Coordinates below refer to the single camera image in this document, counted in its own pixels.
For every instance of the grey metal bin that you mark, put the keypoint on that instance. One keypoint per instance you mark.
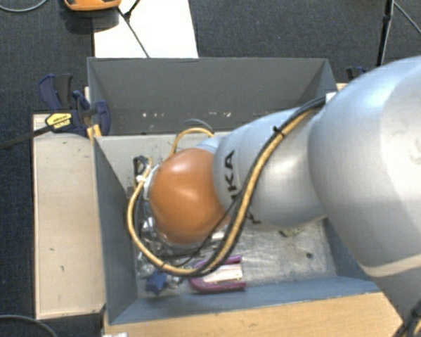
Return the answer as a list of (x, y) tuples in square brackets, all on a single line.
[(206, 90)]

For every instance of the clear crumpled plastic packet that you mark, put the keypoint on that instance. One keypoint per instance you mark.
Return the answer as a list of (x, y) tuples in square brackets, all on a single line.
[(144, 265)]

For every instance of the pale wood board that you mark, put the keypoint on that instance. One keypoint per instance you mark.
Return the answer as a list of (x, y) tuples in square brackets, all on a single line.
[(65, 214)]

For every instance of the dark blue toy figure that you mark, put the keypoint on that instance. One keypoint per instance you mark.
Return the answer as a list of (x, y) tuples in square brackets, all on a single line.
[(156, 282)]

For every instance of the purple book with white pages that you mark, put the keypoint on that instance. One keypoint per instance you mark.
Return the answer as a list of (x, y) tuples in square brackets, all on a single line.
[(226, 274)]

